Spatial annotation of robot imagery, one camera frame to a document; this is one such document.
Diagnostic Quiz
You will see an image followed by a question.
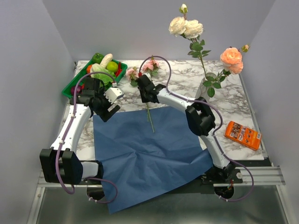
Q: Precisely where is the dark blue wrapping paper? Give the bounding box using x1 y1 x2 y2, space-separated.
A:
93 107 213 214

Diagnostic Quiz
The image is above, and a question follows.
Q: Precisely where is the green lettuce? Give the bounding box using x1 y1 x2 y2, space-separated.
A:
90 63 116 85

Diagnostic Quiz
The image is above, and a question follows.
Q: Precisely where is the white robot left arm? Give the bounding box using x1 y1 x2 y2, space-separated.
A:
39 77 124 185

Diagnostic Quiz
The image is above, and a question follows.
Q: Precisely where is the orange carrot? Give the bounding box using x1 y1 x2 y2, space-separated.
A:
86 64 92 73

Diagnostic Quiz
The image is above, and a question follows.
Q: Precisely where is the green bell pepper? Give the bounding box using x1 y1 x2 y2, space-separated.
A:
92 53 104 64

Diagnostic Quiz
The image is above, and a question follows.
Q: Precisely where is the aluminium frame profile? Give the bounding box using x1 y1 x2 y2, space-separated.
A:
37 166 286 188

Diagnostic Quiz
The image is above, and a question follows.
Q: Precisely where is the purple onion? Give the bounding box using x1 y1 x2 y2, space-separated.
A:
70 85 82 96

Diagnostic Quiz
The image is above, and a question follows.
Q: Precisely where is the pink flower stem bunch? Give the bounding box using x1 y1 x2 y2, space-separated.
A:
126 67 155 132

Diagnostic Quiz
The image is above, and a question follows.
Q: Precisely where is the pink rose stem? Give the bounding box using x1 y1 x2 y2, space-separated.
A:
203 44 250 98

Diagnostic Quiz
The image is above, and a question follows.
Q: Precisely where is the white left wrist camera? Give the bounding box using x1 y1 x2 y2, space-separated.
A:
104 87 124 104

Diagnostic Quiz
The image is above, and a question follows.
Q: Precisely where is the white ceramic vase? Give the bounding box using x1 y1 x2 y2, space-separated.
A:
195 77 210 103

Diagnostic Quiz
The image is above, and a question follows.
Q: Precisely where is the green plastic crate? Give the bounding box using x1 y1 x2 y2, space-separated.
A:
62 59 128 98

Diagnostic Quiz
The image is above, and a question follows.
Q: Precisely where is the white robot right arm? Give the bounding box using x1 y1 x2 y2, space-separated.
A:
136 74 236 183

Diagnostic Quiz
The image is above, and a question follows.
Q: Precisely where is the green lime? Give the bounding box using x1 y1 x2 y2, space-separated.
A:
106 61 118 73

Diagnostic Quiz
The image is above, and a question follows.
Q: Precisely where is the orange snack box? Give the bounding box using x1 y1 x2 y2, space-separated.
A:
224 121 262 151

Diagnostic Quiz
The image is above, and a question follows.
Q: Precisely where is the white daikon radish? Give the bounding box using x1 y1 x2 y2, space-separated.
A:
100 53 113 68

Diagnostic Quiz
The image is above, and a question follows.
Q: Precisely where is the red chili pepper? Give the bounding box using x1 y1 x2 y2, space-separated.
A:
115 62 122 77

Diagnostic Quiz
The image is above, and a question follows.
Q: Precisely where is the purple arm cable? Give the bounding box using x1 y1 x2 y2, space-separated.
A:
138 55 255 203
55 71 119 204

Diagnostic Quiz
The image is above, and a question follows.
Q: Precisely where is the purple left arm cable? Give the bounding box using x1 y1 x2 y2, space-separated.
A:
55 71 119 204

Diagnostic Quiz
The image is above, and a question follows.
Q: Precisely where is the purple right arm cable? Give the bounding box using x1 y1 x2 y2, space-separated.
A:
138 55 255 203

